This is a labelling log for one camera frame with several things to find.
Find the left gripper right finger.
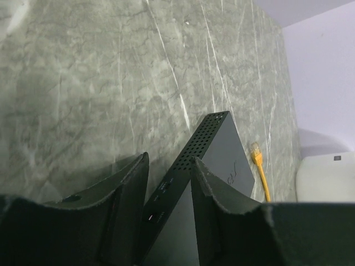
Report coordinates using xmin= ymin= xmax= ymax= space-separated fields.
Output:
xmin=191 ymin=157 xmax=354 ymax=265

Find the yellow ethernet cable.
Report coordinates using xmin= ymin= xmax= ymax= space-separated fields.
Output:
xmin=250 ymin=142 xmax=272 ymax=203

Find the white plastic bin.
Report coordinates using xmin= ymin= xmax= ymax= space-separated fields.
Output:
xmin=296 ymin=152 xmax=355 ymax=203

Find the black network switch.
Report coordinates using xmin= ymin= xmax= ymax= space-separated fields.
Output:
xmin=135 ymin=111 xmax=255 ymax=265

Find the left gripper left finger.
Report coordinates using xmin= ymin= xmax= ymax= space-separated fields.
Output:
xmin=1 ymin=152 xmax=149 ymax=265

